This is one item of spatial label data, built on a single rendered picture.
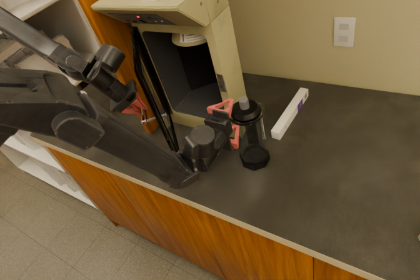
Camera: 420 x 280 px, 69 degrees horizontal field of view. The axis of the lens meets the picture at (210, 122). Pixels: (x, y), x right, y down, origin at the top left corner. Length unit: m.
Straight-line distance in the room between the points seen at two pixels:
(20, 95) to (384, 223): 0.87
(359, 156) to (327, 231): 0.29
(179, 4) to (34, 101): 0.47
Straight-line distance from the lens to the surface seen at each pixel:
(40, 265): 2.51
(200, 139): 0.70
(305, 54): 1.36
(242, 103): 0.90
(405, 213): 1.00
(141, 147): 0.58
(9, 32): 1.03
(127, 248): 2.22
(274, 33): 1.36
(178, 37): 1.03
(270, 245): 1.09
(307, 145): 1.12
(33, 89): 0.45
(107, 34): 1.11
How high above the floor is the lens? 1.77
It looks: 41 degrees down
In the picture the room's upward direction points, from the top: 17 degrees counter-clockwise
